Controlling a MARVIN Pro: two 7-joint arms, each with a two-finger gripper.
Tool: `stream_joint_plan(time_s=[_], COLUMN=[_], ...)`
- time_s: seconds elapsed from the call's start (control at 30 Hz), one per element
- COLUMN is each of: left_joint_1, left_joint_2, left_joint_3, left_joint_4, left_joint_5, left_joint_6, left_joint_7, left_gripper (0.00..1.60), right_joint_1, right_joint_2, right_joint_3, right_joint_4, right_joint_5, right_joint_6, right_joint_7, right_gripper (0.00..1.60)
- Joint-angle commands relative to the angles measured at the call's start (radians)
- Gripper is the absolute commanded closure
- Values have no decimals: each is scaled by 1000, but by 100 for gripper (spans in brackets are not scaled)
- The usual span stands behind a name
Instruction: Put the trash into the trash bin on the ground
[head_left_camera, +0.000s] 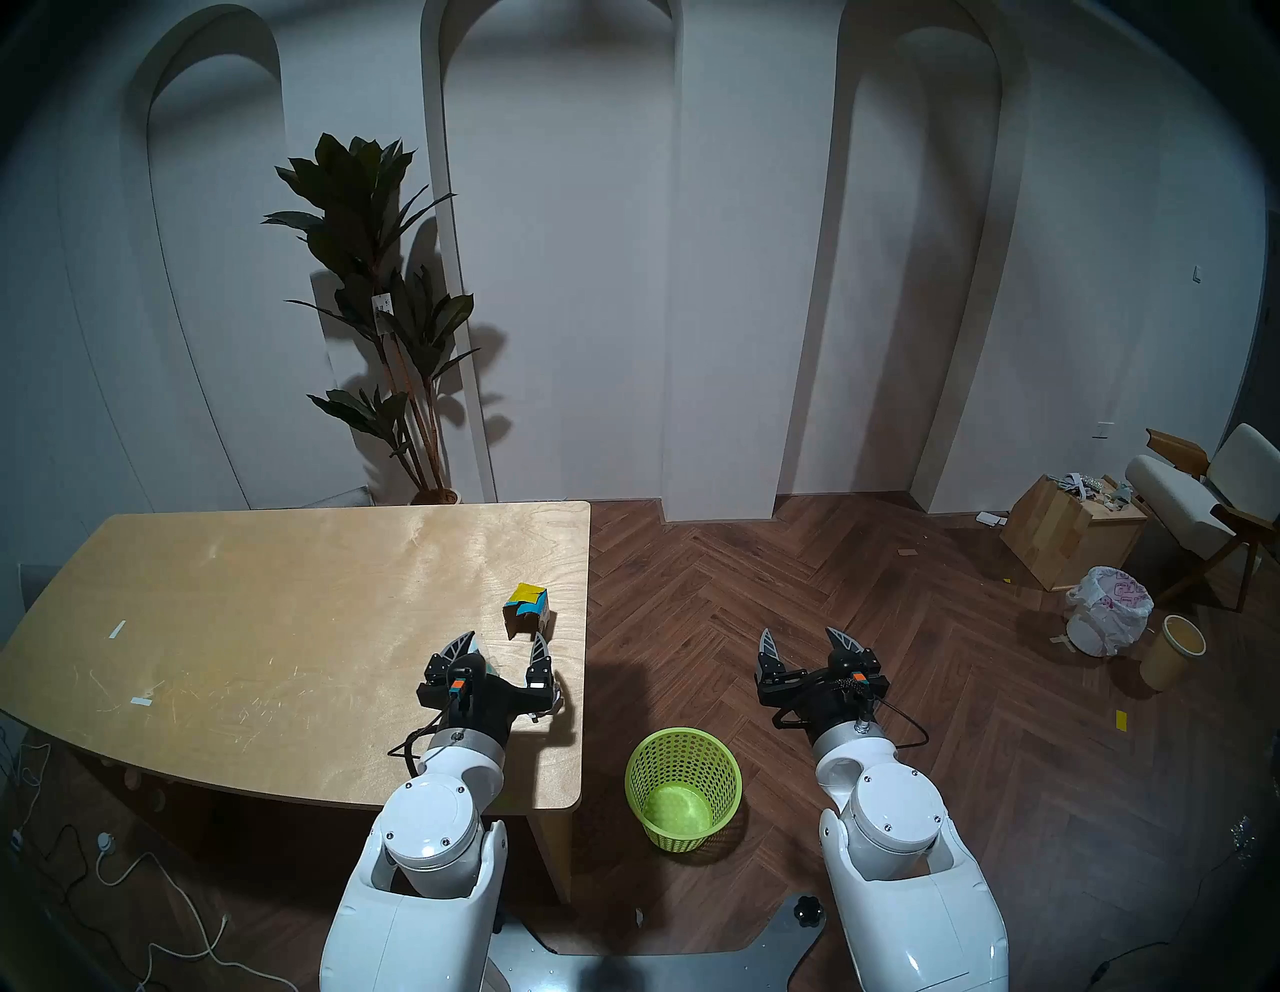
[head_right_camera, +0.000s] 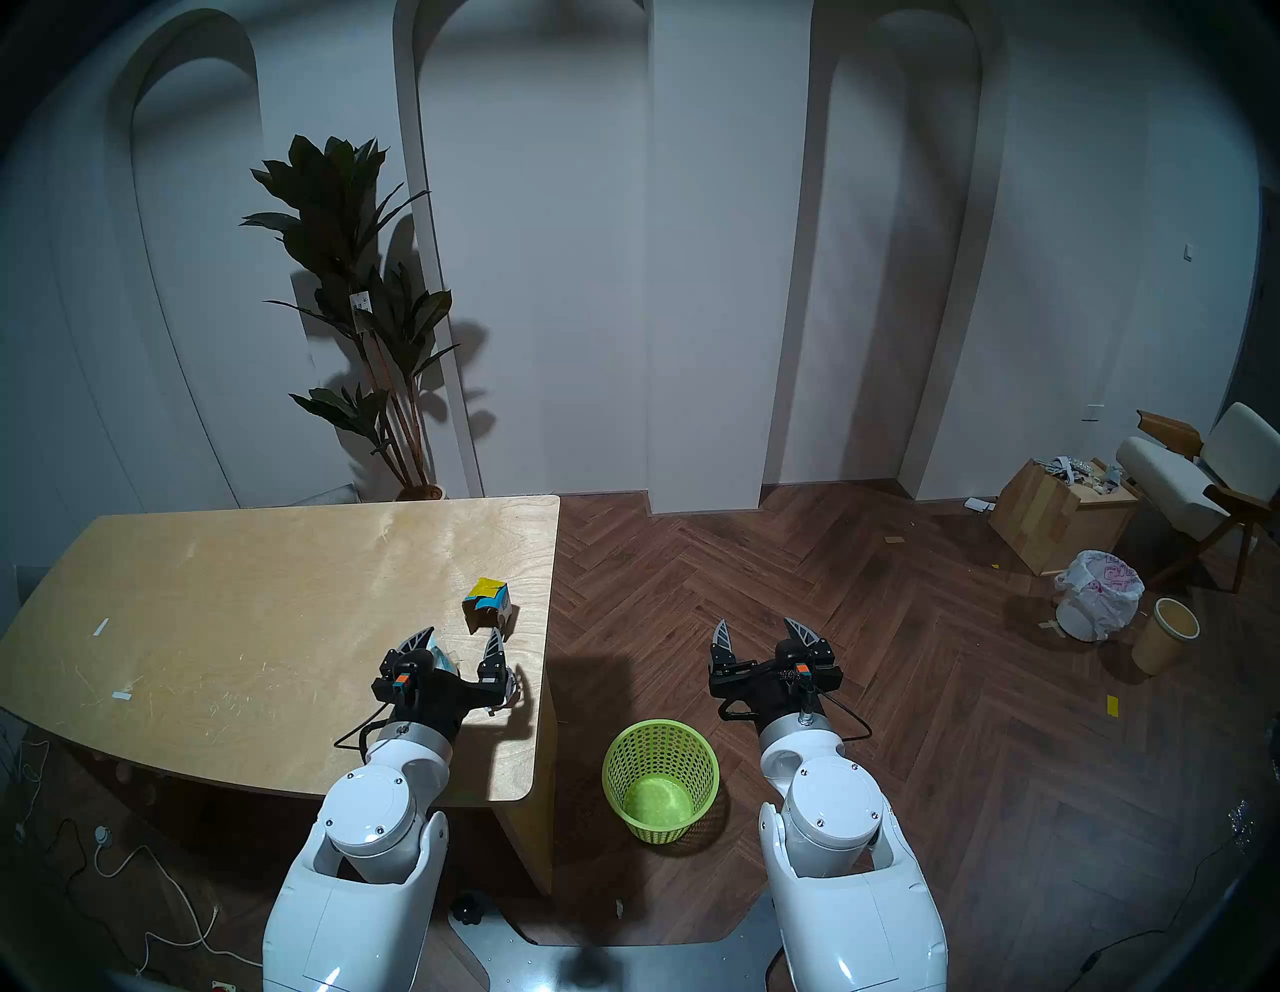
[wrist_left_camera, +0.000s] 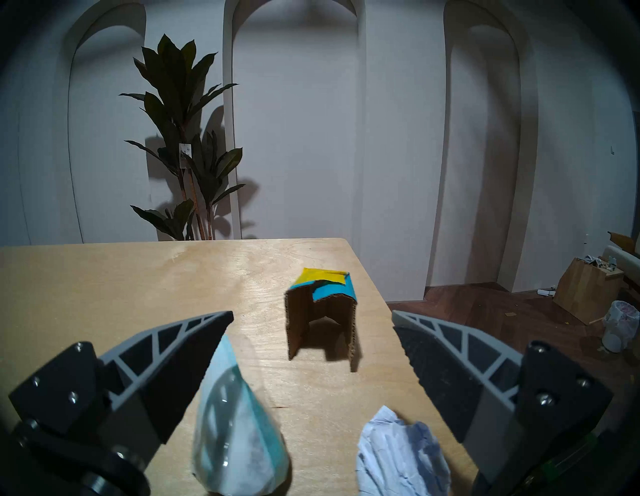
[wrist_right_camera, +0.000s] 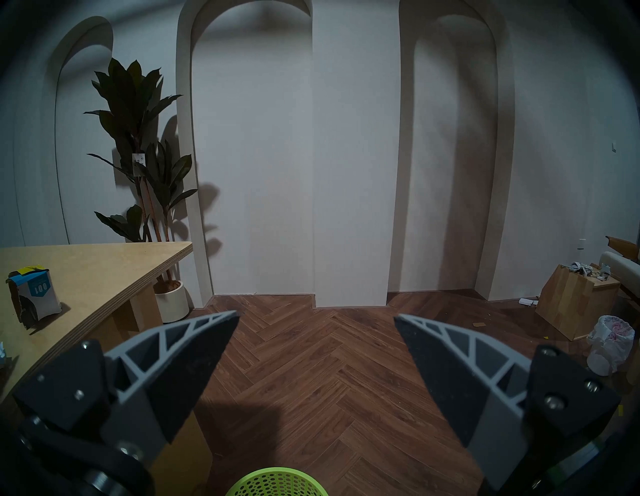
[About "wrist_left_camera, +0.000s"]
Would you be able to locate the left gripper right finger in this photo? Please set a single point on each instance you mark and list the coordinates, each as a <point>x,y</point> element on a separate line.
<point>450,370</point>

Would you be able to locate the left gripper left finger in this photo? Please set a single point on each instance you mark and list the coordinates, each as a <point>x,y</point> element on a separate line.
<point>165,370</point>

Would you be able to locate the teal white plastic bag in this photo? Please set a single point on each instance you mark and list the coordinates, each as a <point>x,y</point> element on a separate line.
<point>235,440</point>

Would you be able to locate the white paper ball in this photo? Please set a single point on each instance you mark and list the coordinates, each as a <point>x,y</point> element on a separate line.
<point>400,460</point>

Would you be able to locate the cardboard piece yellow blue tape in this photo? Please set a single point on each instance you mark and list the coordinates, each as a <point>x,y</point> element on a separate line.
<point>300,320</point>

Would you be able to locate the white bin with plastic bag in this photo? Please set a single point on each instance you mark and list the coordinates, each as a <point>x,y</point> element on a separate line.
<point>620,325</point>

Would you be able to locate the mixed trash pile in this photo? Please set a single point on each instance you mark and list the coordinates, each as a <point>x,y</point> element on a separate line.
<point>597,262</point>

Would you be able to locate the light wooden table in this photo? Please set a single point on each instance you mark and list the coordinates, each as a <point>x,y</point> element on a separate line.
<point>100,290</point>

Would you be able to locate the small white floor object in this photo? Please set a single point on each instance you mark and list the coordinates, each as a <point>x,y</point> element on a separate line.
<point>546,292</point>

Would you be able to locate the brown cardboard box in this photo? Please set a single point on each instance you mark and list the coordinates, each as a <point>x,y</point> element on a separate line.
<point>585,295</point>

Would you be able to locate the white cushioned wooden armchair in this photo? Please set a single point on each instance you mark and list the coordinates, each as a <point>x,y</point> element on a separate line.
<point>626,259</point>

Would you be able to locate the white paper plant tag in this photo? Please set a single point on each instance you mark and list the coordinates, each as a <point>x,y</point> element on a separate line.
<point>185,149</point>

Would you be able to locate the tall dark green plant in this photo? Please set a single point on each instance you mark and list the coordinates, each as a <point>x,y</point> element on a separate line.
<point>175,75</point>

